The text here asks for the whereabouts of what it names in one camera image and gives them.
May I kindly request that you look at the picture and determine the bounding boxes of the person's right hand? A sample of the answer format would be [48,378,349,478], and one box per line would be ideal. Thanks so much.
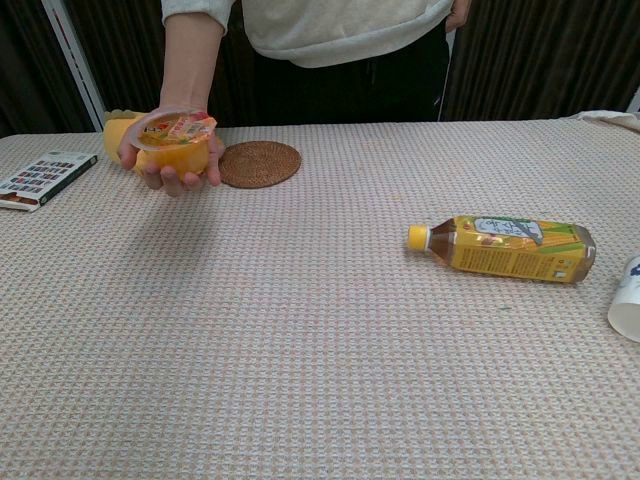
[117,92,225,197]

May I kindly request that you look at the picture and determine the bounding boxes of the person's left hand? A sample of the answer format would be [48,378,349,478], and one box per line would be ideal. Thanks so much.
[444,0,473,34]

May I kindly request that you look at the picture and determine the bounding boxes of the orange jelly cup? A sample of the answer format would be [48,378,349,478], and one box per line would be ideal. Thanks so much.
[123,106,219,176]

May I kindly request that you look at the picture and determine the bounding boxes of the person's right forearm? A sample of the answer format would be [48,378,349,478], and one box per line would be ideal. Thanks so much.
[158,10,226,97]

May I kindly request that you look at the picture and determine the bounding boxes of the yellow plush toy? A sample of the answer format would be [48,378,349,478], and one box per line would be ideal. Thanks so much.
[103,110,152,177]

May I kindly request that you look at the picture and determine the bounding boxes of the dark brown curtain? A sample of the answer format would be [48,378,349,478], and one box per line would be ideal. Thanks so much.
[0,0,640,139]

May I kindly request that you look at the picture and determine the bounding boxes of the round brown woven coaster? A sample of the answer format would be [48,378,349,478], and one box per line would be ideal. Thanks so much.
[218,140,303,190]

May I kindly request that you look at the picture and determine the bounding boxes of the light grey sweatshirt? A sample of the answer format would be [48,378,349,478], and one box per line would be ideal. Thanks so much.
[162,0,454,69]

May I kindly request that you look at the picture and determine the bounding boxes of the black trousers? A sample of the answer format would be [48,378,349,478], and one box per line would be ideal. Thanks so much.
[252,22,451,123]

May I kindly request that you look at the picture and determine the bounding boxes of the coloured pencil box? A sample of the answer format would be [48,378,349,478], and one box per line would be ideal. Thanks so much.
[0,151,99,214]

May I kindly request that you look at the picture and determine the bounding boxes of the crumpled white cloth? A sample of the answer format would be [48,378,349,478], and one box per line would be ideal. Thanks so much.
[568,110,640,134]

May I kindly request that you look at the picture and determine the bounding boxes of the yellow-label tea bottle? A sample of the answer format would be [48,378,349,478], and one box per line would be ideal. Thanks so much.
[407,214,598,287]

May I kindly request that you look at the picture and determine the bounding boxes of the beige waffle-weave tablecloth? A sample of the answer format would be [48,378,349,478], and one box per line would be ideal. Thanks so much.
[0,117,640,480]

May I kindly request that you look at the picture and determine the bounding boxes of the white paper cup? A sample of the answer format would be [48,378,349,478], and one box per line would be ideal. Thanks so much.
[606,254,640,344]

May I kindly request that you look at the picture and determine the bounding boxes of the white metal frame post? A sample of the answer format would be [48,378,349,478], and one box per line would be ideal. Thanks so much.
[41,0,107,133]

